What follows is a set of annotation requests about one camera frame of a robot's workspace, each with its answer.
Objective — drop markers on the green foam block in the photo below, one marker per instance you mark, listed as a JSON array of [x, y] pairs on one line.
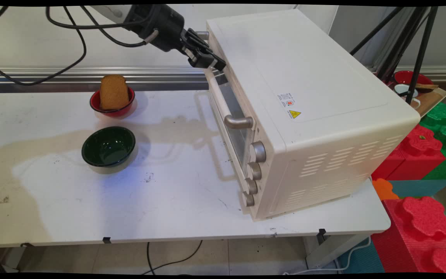
[[441, 116]]

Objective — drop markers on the dark green bowl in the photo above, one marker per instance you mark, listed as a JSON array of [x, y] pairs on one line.
[[108, 147]]

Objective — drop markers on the yellow warning sticker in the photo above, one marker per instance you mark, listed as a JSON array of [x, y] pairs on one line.
[[295, 114]]

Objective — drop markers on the white mug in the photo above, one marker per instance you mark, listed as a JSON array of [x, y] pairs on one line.
[[401, 90]]

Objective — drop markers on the wooden tray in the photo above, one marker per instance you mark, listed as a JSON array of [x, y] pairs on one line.
[[432, 100]]

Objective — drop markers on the brown bread slice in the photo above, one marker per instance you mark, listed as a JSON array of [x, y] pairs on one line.
[[114, 93]]

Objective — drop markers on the white label sticker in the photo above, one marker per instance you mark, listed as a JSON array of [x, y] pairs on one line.
[[286, 100]]

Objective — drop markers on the large red foam block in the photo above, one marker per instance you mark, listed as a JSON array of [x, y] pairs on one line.
[[420, 232]]

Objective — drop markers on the red bowl on tray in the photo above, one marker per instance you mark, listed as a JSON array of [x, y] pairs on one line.
[[401, 77]]

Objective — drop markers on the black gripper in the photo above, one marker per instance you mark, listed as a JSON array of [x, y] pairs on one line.
[[165, 29]]

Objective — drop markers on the black tripod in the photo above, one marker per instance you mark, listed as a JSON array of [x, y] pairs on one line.
[[420, 50]]

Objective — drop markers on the white table leg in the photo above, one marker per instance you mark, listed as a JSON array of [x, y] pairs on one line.
[[323, 252]]

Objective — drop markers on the red bowl with bread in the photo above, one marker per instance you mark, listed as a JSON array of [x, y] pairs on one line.
[[116, 112]]

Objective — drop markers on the black table clip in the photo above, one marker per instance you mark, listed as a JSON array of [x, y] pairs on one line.
[[107, 240], [321, 233], [26, 244]]

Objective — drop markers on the orange foam block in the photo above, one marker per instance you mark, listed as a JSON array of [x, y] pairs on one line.
[[383, 190]]

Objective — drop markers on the aluminium rail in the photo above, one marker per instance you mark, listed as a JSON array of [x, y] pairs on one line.
[[161, 75]]

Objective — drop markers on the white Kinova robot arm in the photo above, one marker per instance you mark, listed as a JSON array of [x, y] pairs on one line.
[[108, 10]]

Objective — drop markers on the cream toaster oven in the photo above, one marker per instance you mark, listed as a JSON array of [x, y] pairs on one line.
[[323, 97]]

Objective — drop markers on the blue foam mat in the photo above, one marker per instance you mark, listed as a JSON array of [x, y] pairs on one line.
[[360, 259]]

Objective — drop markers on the silver oven knob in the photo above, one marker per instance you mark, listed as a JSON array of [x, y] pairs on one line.
[[259, 152], [249, 199], [251, 186], [255, 171]]

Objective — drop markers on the small red foam block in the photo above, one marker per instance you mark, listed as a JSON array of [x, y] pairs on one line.
[[420, 155]]

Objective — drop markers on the brown wooden utensil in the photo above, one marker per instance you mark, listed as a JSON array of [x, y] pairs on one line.
[[426, 87]]

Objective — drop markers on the teal foam block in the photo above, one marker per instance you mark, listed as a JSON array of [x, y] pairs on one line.
[[420, 188]]

